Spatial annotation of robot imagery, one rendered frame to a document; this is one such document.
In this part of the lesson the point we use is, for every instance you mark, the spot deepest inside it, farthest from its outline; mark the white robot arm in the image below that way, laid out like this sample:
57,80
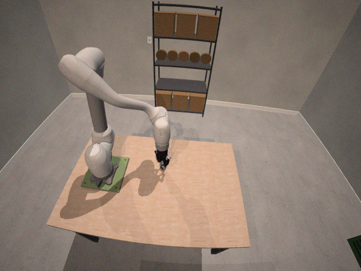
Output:
80,71

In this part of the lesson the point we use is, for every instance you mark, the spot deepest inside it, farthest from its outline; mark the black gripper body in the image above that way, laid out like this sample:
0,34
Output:
163,153

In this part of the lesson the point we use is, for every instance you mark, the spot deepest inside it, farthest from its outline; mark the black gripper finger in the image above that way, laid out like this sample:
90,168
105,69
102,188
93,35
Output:
165,161
158,158

